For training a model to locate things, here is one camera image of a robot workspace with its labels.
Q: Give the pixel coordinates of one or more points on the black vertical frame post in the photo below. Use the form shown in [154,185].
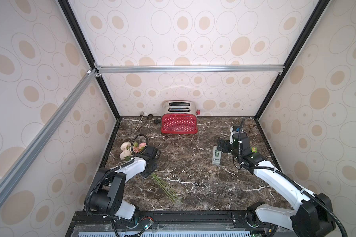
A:
[298,46]
[81,39]

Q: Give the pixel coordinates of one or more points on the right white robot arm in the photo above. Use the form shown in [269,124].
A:
[311,214]

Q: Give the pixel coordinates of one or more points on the black vertical frame post left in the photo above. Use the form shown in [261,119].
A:
[81,39]

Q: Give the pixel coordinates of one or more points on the metal kitchen tongs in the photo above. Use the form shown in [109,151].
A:
[143,119]

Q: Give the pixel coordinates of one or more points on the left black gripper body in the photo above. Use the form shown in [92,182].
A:
[148,172]

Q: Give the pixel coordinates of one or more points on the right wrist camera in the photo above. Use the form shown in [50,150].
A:
[235,134]

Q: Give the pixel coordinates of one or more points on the aluminium rail left wall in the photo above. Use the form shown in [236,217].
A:
[20,167]

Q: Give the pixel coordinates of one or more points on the red polka dot toaster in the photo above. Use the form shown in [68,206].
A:
[179,117]

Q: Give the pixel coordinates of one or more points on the horizontal aluminium rail back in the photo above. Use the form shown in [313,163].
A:
[187,69]

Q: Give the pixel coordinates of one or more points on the black vertical frame post right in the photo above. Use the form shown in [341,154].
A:
[298,46]

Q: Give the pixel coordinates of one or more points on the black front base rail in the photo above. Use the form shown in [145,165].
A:
[173,224]

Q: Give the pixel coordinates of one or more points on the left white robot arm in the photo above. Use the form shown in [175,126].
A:
[105,195]

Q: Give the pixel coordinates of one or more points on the pink artificial flower bouquet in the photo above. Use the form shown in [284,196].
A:
[130,150]

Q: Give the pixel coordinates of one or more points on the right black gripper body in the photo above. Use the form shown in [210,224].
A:
[223,145]

